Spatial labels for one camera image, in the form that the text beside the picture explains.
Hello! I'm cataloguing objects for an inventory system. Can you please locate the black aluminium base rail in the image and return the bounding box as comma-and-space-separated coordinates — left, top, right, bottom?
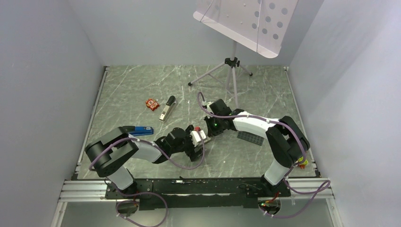
59, 177, 327, 210

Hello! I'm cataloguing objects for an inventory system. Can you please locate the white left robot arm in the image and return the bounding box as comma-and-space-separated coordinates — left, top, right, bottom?
84, 125, 209, 199

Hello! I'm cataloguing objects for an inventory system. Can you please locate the blue black stapler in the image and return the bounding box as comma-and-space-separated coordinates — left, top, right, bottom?
122, 126, 154, 136

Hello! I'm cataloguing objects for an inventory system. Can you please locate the dark grey lego baseplate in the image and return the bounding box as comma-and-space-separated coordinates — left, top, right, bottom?
237, 131, 264, 146

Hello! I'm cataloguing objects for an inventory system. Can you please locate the white perforated music stand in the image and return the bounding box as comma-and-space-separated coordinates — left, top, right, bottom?
188, 0, 298, 104

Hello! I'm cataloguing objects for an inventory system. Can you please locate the black silver stapler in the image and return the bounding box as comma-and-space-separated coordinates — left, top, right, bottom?
159, 96, 176, 122

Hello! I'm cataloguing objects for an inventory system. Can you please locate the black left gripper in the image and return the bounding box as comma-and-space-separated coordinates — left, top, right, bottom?
171, 125, 205, 161

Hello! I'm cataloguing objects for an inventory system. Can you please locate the red cartoon eraser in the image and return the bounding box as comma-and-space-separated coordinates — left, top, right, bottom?
145, 98, 160, 111

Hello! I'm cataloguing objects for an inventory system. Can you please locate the colourful lego toy car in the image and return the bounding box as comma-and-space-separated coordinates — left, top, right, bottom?
297, 157, 309, 169

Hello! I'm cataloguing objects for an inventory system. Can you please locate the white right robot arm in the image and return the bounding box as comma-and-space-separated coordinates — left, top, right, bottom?
200, 99, 310, 196

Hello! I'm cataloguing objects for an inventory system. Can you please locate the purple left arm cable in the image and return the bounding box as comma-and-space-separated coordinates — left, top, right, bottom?
89, 131, 206, 227

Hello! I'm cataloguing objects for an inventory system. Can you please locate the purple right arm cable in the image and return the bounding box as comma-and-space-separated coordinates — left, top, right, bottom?
196, 91, 331, 219

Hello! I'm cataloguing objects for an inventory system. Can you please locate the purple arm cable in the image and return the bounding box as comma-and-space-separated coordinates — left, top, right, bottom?
89, 131, 206, 227
196, 91, 331, 219

